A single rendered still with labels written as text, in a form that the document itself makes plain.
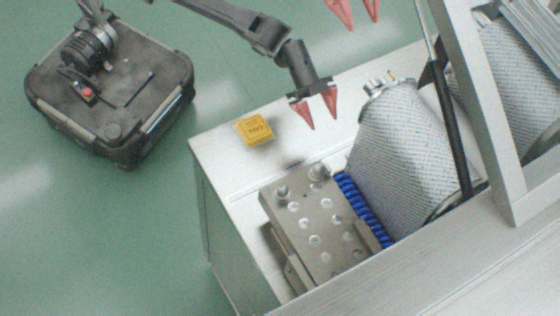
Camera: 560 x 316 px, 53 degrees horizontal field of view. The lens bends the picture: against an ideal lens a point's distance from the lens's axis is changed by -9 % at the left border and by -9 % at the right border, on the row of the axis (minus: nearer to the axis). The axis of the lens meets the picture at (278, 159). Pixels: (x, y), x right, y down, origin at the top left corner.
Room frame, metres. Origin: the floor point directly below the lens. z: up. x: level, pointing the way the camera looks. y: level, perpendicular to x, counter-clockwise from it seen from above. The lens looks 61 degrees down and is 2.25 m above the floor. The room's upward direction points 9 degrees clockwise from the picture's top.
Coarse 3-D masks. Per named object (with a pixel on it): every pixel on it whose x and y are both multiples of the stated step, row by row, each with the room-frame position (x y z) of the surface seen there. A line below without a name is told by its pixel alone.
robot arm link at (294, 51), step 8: (288, 40) 0.89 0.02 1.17; (296, 40) 0.89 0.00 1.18; (280, 48) 0.87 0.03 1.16; (288, 48) 0.86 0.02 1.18; (296, 48) 0.86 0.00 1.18; (304, 48) 0.87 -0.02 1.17; (288, 56) 0.85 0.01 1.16; (296, 56) 0.85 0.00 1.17; (304, 56) 0.86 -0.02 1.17; (288, 64) 0.84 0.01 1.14; (296, 64) 0.84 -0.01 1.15; (304, 64) 0.85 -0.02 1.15
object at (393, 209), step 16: (368, 144) 0.64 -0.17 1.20; (352, 160) 0.66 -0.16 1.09; (368, 160) 0.62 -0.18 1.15; (352, 176) 0.64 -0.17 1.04; (368, 176) 0.61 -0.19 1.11; (384, 176) 0.58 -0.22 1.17; (368, 192) 0.60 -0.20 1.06; (384, 192) 0.57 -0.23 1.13; (400, 192) 0.54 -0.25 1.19; (384, 208) 0.55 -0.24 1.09; (400, 208) 0.53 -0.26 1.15; (384, 224) 0.54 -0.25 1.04; (400, 224) 0.51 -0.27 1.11; (416, 224) 0.49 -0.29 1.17; (400, 240) 0.50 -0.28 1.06
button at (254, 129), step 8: (248, 120) 0.81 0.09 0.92; (256, 120) 0.82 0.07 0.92; (264, 120) 0.82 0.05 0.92; (240, 128) 0.79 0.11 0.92; (248, 128) 0.79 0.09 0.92; (256, 128) 0.79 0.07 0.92; (264, 128) 0.80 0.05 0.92; (248, 136) 0.77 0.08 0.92; (256, 136) 0.77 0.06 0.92; (264, 136) 0.78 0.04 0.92; (248, 144) 0.75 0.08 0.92
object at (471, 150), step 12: (432, 84) 0.79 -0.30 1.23; (432, 96) 0.76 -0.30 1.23; (432, 108) 0.73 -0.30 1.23; (456, 108) 0.74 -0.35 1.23; (468, 120) 0.72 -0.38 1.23; (468, 132) 0.68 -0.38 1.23; (468, 144) 0.65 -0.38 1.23; (468, 156) 0.63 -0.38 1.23; (480, 156) 0.63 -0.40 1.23; (480, 168) 0.60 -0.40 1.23
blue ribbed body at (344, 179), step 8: (336, 176) 0.64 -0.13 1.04; (344, 176) 0.64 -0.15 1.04; (344, 184) 0.62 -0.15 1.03; (352, 184) 0.62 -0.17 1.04; (344, 192) 0.61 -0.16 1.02; (352, 192) 0.60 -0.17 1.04; (352, 200) 0.58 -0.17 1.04; (360, 200) 0.59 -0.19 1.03; (352, 208) 0.57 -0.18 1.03; (360, 208) 0.57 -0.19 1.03; (368, 208) 0.57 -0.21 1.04; (368, 216) 0.55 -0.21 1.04; (368, 224) 0.53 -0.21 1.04; (376, 224) 0.54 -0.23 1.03; (376, 232) 0.52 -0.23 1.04; (384, 232) 0.52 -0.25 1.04; (384, 240) 0.50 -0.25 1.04; (384, 248) 0.48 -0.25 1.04
